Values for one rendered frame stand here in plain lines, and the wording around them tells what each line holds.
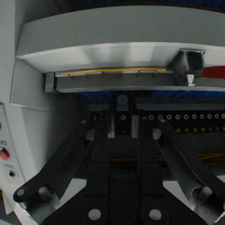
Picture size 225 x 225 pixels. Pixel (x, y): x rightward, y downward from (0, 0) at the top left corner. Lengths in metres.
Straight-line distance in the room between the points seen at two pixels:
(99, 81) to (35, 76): 0.08
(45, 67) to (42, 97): 0.04
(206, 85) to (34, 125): 0.23
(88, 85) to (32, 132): 0.09
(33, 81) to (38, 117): 0.05
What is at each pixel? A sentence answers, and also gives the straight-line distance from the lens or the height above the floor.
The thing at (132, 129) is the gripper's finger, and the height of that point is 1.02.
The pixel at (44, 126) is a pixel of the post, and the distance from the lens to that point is 0.21.
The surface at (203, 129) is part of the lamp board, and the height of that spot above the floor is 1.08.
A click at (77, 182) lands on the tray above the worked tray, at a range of 0.20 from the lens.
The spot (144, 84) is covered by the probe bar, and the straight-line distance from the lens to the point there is 0.17.
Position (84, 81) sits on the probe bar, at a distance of 0.18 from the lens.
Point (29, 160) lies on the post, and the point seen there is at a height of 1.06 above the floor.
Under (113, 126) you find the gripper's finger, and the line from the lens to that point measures 0.15.
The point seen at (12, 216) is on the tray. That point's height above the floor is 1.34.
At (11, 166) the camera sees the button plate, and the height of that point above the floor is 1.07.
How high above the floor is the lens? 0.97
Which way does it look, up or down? 14 degrees up
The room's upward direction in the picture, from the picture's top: 178 degrees clockwise
